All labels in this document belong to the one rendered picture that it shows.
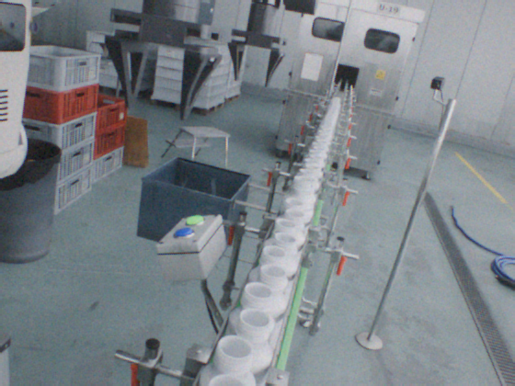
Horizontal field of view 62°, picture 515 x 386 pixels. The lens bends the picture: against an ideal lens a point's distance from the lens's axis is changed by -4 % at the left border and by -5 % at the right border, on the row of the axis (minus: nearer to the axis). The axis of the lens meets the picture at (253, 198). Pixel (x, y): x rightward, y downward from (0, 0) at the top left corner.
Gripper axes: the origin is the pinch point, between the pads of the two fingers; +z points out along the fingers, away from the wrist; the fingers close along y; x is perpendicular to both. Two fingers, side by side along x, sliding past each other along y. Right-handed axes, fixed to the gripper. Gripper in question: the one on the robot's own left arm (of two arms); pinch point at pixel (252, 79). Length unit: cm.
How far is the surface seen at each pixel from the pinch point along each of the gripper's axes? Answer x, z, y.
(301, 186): 2.4, 18.6, -14.5
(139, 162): -299, 128, 166
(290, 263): 25.3, 24.6, -17.1
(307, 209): 2.9, 23.0, -16.9
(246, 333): 49, 22, -15
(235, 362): 55, 22, -16
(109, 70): -620, 88, 394
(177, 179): -69, 51, 39
